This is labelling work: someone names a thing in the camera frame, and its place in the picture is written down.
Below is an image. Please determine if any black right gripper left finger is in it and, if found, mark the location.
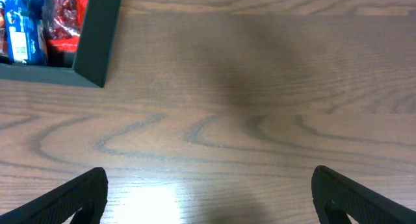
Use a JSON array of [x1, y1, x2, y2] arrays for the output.
[[1, 167, 108, 224]]

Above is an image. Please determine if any blue Oreo cookie pack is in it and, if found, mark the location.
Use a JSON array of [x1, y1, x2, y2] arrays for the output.
[[5, 0, 47, 66]]

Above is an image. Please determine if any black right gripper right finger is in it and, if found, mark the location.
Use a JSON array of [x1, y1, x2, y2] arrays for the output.
[[311, 166, 415, 224]]

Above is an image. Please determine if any red Hello Panda box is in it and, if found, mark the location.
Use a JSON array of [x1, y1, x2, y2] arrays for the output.
[[0, 10, 8, 57]]

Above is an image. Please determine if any dark green gift box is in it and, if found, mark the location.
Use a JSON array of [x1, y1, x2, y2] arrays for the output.
[[1, 0, 122, 88]]

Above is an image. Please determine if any red Hacks candy bag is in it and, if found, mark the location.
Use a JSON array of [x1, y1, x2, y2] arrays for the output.
[[42, 0, 88, 53]]

